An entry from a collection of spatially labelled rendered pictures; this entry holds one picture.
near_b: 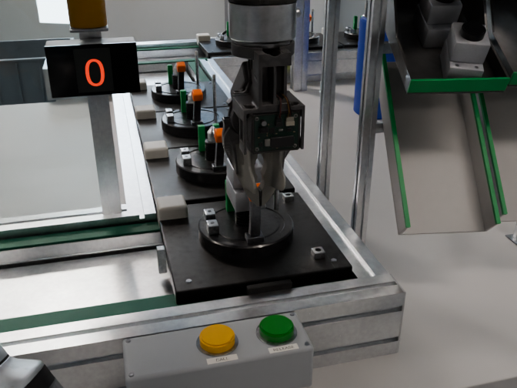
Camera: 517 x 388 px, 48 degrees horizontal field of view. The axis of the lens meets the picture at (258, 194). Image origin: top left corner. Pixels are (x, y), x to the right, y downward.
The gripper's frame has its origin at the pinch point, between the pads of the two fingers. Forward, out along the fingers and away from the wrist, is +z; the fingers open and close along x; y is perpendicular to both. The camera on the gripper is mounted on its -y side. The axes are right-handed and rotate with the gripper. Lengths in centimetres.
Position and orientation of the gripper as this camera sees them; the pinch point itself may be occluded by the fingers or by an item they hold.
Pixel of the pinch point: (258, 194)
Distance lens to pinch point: 76.3
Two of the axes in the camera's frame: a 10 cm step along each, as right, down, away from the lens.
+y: 2.5, 4.2, -8.7
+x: 9.7, -1.1, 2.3
